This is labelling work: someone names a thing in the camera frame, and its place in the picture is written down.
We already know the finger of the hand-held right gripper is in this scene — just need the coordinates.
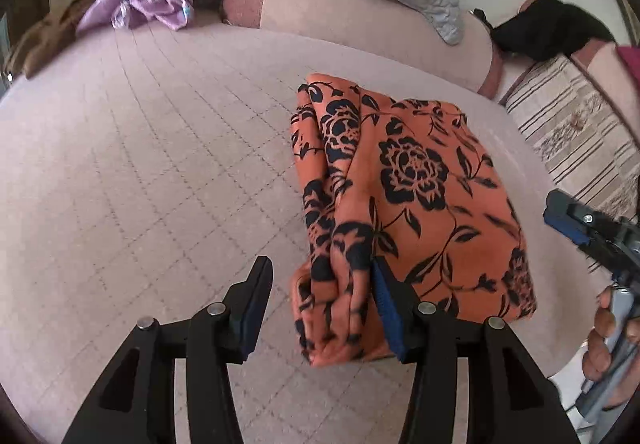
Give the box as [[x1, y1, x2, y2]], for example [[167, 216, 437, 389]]
[[546, 189, 640, 249], [543, 208, 640, 287]]

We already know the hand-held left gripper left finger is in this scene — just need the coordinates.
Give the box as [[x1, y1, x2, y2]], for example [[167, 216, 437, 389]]
[[62, 255, 274, 444]]

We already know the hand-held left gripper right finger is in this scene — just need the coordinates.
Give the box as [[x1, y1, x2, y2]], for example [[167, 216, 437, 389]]
[[371, 256, 581, 444]]

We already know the orange black floral garment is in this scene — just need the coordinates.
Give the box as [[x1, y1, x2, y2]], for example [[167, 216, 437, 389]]
[[289, 72, 538, 369]]

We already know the person's right hand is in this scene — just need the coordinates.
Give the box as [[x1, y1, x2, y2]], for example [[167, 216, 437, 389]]
[[581, 285, 640, 411]]

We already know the striped floral pillow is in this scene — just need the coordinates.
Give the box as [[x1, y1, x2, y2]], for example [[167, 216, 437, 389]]
[[500, 54, 640, 225]]

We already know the pink pillow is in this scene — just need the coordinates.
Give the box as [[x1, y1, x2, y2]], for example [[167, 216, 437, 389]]
[[570, 44, 640, 125]]

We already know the magenta cloth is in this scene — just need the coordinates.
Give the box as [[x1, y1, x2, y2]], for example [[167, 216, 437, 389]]
[[615, 45, 640, 90]]

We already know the black cloth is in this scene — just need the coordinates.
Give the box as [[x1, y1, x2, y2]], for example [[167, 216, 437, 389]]
[[490, 0, 617, 63]]

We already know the pink bolster cushion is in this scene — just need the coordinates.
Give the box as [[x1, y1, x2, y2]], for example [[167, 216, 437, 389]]
[[220, 0, 506, 99]]

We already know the brown cloth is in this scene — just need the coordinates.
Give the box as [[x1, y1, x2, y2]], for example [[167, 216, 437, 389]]
[[5, 0, 176, 79]]

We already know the small black strap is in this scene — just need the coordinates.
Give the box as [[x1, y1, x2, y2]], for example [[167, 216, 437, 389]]
[[469, 8, 495, 30]]

